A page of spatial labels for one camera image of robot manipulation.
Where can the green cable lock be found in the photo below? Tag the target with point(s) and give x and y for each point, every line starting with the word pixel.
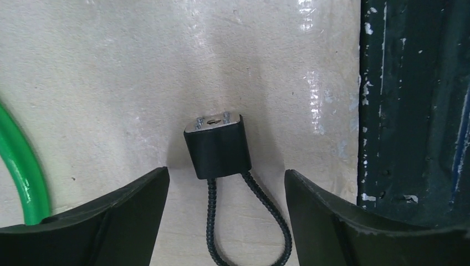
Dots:
pixel 24 168

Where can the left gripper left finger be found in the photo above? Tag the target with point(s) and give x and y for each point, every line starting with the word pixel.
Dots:
pixel 118 228

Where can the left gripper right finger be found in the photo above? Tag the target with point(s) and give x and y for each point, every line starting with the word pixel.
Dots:
pixel 329 230

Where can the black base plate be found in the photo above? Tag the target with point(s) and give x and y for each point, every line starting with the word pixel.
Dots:
pixel 414 111

